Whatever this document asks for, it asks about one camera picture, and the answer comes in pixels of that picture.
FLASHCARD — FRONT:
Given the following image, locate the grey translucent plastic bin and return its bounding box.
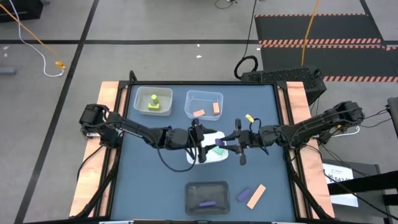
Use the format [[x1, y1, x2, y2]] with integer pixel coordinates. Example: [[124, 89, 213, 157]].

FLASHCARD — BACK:
[[133, 86, 174, 117]]

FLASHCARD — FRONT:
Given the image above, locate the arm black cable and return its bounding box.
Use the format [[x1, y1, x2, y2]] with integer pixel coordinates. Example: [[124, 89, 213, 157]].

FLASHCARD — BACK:
[[251, 117, 270, 156], [154, 136, 200, 173]]

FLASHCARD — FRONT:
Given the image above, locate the wooden side board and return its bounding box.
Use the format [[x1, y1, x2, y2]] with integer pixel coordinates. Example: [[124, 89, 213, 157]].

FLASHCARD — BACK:
[[277, 81, 336, 219], [69, 81, 129, 218]]

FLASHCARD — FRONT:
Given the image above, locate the dark smoky plastic bin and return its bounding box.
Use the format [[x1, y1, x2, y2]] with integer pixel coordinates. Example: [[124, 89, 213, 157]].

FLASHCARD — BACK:
[[185, 180, 231, 217]]

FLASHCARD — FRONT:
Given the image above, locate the white floor cable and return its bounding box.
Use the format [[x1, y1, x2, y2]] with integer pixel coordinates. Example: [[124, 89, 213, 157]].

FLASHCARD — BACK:
[[8, 0, 65, 78]]

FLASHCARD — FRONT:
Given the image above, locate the purple rectangular block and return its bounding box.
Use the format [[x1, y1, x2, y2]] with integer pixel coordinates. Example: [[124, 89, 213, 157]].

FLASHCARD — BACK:
[[236, 187, 252, 202]]

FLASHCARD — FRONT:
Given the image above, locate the orange cable with yellow plug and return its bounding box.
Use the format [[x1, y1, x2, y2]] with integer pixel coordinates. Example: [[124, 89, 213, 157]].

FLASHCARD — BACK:
[[0, 3, 67, 70]]

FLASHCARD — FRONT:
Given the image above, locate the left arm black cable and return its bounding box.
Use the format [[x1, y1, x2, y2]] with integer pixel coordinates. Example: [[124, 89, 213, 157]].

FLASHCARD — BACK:
[[154, 136, 200, 173]]

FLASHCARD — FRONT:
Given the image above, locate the long orange block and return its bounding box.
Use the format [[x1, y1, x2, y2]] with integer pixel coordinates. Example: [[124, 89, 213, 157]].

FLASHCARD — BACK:
[[246, 184, 267, 210]]

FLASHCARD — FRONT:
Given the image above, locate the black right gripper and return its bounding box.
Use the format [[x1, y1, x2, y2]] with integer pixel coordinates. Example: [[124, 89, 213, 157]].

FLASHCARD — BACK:
[[221, 118, 265, 166]]

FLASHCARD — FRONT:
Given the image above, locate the black perforated computer tower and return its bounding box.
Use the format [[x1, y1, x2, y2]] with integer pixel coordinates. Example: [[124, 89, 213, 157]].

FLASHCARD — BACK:
[[241, 67, 328, 106]]

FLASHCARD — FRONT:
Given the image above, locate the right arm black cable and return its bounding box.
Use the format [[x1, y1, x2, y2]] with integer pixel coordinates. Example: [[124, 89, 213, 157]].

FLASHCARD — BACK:
[[251, 117, 270, 156]]

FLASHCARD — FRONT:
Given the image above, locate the black diagonal frame strut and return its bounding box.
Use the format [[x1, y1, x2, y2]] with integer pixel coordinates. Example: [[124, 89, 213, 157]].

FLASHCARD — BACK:
[[73, 148, 121, 219], [283, 148, 334, 220]]

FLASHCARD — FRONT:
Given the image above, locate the black coiled floor cable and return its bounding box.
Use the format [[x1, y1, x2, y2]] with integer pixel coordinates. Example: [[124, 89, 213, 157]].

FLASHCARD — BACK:
[[233, 0, 259, 80]]

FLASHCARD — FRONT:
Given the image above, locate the black cart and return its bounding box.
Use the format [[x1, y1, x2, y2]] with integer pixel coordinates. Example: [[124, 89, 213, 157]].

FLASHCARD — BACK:
[[322, 158, 398, 224]]

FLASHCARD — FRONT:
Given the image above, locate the white paper sheet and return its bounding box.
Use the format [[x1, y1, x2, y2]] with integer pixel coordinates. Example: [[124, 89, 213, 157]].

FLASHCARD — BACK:
[[322, 162, 359, 208]]

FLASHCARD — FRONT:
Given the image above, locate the black hazard-striped floor mat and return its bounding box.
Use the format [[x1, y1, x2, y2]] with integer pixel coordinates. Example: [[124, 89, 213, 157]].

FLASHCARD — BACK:
[[254, 13, 384, 45], [260, 45, 398, 83]]

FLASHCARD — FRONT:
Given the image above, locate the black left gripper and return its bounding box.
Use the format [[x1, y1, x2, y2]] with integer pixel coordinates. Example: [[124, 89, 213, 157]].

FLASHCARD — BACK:
[[186, 118, 218, 164]]

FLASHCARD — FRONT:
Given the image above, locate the black case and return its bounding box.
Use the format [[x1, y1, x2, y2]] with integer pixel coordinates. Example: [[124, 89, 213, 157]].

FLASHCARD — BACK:
[[0, 0, 44, 23]]

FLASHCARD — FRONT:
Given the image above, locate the orange floor cable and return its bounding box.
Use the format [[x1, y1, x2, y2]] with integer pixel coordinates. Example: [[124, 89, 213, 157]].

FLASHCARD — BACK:
[[300, 0, 322, 67]]

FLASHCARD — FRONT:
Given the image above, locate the clear plastic bin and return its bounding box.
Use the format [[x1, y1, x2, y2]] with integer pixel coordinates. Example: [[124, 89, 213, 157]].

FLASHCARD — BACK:
[[184, 90, 224, 121]]

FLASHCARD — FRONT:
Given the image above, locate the black table frame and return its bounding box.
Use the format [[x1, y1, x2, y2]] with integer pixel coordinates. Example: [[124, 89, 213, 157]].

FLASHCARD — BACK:
[[99, 80, 300, 224]]

